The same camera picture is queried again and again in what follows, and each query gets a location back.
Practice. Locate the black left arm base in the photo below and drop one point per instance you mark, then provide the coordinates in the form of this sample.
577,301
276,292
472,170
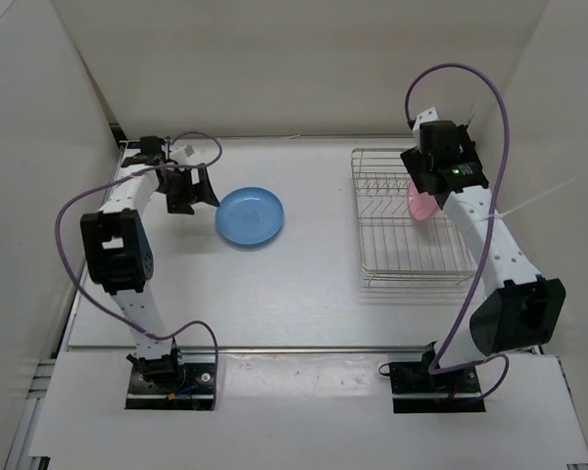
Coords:
176,381

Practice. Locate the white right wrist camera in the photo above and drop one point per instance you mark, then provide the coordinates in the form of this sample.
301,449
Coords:
426,116

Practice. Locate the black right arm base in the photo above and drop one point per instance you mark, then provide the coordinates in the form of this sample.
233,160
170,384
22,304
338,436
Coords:
414,391

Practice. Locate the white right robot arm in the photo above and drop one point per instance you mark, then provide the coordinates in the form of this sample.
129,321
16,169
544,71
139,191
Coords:
522,307

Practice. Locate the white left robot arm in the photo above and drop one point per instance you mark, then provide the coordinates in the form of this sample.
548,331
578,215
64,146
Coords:
119,257

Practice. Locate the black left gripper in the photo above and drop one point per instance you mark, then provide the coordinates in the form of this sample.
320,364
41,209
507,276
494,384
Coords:
202,191

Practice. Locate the pink plastic plate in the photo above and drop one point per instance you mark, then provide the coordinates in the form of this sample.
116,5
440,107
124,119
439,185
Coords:
421,205

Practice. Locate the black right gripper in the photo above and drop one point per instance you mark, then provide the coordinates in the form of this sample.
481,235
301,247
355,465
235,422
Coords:
468,155

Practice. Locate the blue plastic plate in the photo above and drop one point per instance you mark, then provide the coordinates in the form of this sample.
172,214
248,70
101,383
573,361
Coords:
249,217

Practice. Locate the white zip tie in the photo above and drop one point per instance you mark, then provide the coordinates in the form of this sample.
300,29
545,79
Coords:
553,190

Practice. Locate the metal wire dish rack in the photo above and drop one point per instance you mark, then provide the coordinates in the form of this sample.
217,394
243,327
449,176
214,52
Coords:
396,249

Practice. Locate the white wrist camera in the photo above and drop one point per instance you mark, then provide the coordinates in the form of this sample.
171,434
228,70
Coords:
426,116
182,154

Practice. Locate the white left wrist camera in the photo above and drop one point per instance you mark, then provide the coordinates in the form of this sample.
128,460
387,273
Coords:
182,154

